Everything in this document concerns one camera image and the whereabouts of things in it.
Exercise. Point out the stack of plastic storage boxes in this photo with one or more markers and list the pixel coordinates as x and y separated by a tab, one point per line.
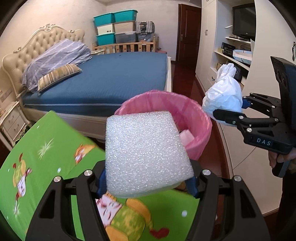
124	16

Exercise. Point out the person's dark clothing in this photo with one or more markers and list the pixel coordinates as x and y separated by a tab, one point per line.
289	190

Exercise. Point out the purple striped duvet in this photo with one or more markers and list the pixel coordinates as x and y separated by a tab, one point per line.
57	55

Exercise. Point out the person's right hand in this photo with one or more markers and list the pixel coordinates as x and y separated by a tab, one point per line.
286	158

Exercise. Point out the large white foam block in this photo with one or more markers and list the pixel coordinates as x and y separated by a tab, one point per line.
143	150

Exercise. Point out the green cartoon printed tablecloth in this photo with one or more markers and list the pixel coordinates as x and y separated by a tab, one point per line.
46	162

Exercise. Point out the cream nightstand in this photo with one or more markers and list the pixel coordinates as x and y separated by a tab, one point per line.
11	122

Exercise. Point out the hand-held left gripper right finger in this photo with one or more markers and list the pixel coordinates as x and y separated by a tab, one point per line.
193	187

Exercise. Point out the dark wooden room door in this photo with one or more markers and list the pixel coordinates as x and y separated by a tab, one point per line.
187	27

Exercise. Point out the blue mattress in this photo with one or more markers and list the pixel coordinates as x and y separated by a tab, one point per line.
115	76

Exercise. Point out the black flat screen television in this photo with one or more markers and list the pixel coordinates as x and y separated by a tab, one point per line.
245	20

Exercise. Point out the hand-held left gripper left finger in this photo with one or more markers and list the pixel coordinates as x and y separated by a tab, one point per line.
101	185

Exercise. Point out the white built-in cabinet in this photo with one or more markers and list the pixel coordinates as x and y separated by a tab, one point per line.
208	46

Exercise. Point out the houndstooth patterned box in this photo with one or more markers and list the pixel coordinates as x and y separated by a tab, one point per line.
144	27

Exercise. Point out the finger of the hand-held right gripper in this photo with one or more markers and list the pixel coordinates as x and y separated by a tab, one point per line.
246	103
226	115

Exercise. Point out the pink-lined waste bin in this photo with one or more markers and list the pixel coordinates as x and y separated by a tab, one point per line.
198	129

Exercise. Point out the flat blue white box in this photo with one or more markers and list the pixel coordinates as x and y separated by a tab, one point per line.
241	56

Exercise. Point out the brown striped pillow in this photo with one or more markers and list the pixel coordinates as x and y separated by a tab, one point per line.
57	74

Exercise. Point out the wooden crib rail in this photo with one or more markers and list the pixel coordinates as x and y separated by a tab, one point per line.
124	47

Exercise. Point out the white plastic bag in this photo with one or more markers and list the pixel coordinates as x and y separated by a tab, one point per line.
222	99

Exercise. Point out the black media player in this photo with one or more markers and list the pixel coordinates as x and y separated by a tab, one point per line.
227	49

